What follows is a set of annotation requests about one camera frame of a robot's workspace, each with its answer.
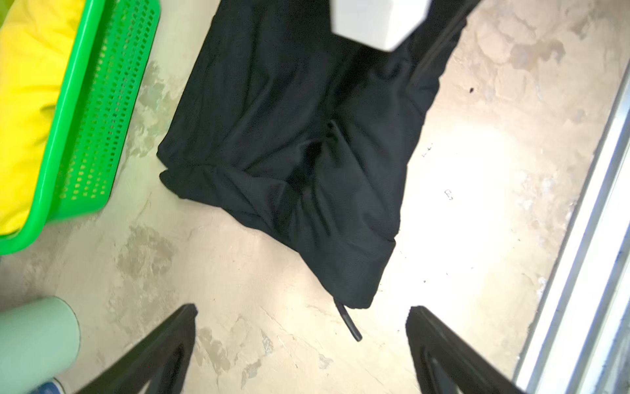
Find yellow folded cloth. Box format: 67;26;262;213
1;1;85;235

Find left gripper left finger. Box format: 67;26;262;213
80;304;198;393

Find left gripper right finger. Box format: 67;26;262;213
405;306;521;393

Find green plastic basket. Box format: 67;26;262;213
1;1;161;255

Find blue lid pencil jar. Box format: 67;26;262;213
29;379;66;394

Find mint green cup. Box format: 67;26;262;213
1;296;80;393

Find black shorts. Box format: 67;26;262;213
157;0;481;341

